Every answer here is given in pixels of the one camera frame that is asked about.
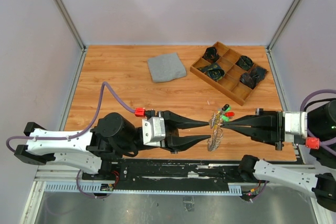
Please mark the rolled dark tie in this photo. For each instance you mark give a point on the rolled dark tie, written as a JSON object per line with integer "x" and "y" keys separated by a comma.
{"x": 211, "y": 55}
{"x": 253, "y": 78}
{"x": 213, "y": 71}
{"x": 245, "y": 62}

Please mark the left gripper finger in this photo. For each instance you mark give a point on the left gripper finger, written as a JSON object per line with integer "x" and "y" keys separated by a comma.
{"x": 181, "y": 122}
{"x": 179, "y": 144}

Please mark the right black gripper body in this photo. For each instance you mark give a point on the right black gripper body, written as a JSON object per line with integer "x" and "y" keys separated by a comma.
{"x": 281, "y": 124}

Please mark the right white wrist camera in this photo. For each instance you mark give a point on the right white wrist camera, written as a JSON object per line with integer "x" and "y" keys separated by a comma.
{"x": 295, "y": 127}

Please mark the wooden compartment tray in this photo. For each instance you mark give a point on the wooden compartment tray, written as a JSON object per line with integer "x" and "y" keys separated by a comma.
{"x": 229, "y": 85}

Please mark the red capped key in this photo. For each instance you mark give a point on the red capped key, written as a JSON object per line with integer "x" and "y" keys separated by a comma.
{"x": 229, "y": 114}

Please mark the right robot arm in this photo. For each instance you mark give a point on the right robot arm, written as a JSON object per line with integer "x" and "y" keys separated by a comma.
{"x": 314, "y": 130}

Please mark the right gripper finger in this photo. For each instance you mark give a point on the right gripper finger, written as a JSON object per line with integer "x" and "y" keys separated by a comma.
{"x": 266, "y": 119}
{"x": 256, "y": 134}

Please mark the green capped key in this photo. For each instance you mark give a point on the green capped key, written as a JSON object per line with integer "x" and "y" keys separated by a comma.
{"x": 222, "y": 116}

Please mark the rolled dark tie centre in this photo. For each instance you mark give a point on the rolled dark tie centre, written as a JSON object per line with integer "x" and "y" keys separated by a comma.
{"x": 213, "y": 71}

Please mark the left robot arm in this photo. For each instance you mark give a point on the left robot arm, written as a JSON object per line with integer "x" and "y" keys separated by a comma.
{"x": 113, "y": 138}

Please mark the rolled dark tie top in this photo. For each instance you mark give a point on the rolled dark tie top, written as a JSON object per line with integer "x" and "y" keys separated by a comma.
{"x": 211, "y": 55}

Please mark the black capped key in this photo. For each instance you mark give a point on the black capped key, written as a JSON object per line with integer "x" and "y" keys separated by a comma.
{"x": 225, "y": 107}

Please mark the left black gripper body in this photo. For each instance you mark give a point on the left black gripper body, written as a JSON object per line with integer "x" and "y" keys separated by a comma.
{"x": 165, "y": 148}

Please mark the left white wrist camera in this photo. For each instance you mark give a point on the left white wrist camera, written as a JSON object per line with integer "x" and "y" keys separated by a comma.
{"x": 153, "y": 131}

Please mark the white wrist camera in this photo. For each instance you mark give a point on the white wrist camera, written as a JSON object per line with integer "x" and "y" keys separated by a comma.
{"x": 295, "y": 127}
{"x": 153, "y": 131}

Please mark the rolled dark tie lower right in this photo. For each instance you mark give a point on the rolled dark tie lower right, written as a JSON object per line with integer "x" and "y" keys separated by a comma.
{"x": 253, "y": 78}

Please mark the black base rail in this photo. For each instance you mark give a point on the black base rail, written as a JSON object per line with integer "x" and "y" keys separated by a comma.
{"x": 170, "y": 175}

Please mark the folded grey cloth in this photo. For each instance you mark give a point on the folded grey cloth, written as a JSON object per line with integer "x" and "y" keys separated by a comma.
{"x": 166, "y": 68}

